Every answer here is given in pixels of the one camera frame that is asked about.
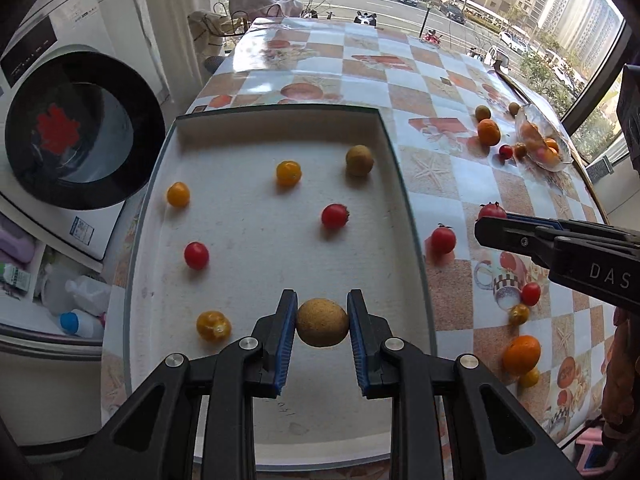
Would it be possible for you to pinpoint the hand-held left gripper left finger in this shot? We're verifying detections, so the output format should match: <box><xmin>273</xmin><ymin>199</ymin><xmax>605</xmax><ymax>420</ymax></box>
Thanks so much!
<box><xmin>75</xmin><ymin>289</ymin><xmax>300</xmax><ymax>480</ymax></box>

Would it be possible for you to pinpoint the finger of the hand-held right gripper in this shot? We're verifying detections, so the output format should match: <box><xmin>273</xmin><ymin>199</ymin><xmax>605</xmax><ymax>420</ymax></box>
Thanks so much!
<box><xmin>474</xmin><ymin>216</ymin><xmax>556</xmax><ymax>266</ymax></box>
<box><xmin>505</xmin><ymin>213</ymin><xmax>573</xmax><ymax>230</ymax></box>

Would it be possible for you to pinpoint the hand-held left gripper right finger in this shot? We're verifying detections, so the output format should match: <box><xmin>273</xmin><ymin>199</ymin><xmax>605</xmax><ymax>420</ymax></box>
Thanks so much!
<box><xmin>347</xmin><ymin>289</ymin><xmax>586</xmax><ymax>480</ymax></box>

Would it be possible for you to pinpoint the white tray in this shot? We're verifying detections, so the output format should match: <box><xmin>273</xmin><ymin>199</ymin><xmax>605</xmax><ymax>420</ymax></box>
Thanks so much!
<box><xmin>122</xmin><ymin>105</ymin><xmax>438</xmax><ymax>471</ymax></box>

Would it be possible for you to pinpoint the person's right forearm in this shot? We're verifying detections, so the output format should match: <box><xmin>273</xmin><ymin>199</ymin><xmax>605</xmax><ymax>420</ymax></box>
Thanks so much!
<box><xmin>600</xmin><ymin>307</ymin><xmax>640</xmax><ymax>461</ymax></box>

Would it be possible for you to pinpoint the clear glass bowl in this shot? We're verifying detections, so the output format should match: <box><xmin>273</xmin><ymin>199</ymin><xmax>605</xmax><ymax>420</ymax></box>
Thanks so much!
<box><xmin>515</xmin><ymin>104</ymin><xmax>574</xmax><ymax>173</ymax></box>

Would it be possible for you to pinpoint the checkered printed tablecloth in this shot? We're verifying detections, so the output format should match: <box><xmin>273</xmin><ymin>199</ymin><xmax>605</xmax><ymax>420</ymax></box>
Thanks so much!
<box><xmin>100</xmin><ymin>17</ymin><xmax>618</xmax><ymax>461</ymax></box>

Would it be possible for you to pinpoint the pink plastic stool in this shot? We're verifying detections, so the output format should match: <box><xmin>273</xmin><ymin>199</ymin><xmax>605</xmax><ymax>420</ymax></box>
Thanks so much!
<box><xmin>575</xmin><ymin>422</ymin><xmax>608</xmax><ymax>466</ymax></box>

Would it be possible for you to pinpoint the white car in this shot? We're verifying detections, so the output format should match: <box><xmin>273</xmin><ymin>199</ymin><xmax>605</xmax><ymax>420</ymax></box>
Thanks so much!
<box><xmin>484</xmin><ymin>45</ymin><xmax>511</xmax><ymax>68</ymax></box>

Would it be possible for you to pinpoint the white plastic jug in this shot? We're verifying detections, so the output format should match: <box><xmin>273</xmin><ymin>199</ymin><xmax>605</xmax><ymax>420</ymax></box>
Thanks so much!
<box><xmin>65</xmin><ymin>277</ymin><xmax>113</xmax><ymax>316</ymax></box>

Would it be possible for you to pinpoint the white bottle blue cap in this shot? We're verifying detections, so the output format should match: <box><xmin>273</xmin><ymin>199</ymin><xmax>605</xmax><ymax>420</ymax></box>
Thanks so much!
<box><xmin>60</xmin><ymin>310</ymin><xmax>106</xmax><ymax>338</ymax></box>

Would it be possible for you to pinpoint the translucent plastic bottle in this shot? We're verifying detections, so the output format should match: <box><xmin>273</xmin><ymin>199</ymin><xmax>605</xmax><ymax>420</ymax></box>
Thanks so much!
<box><xmin>42</xmin><ymin>265</ymin><xmax>81</xmax><ymax>311</ymax></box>

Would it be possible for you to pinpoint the white shelf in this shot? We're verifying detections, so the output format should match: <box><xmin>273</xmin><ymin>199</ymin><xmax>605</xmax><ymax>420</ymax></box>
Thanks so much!
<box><xmin>0</xmin><ymin>255</ymin><xmax>126</xmax><ymax>358</ymax></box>

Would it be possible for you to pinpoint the green and white box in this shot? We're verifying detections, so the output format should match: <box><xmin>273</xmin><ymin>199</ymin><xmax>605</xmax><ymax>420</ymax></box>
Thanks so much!
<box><xmin>0</xmin><ymin>262</ymin><xmax>33</xmax><ymax>293</ymax></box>

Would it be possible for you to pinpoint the pink bottle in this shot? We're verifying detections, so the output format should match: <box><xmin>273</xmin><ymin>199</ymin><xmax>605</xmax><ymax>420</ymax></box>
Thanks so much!
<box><xmin>0</xmin><ymin>220</ymin><xmax>38</xmax><ymax>266</ymax></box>

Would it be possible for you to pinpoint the white washing machine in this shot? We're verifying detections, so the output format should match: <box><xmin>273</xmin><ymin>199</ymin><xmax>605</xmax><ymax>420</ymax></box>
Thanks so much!
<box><xmin>0</xmin><ymin>0</ymin><xmax>168</xmax><ymax>261</ymax></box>

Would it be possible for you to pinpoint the beige curtain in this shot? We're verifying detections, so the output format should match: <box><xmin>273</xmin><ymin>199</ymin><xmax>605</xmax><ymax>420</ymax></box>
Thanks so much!
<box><xmin>90</xmin><ymin>0</ymin><xmax>221</xmax><ymax>111</ymax></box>

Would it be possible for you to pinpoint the wire basket with cloth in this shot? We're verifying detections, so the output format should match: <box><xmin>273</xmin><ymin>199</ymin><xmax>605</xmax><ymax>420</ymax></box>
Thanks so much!
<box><xmin>187</xmin><ymin>2</ymin><xmax>251</xmax><ymax>56</ymax></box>

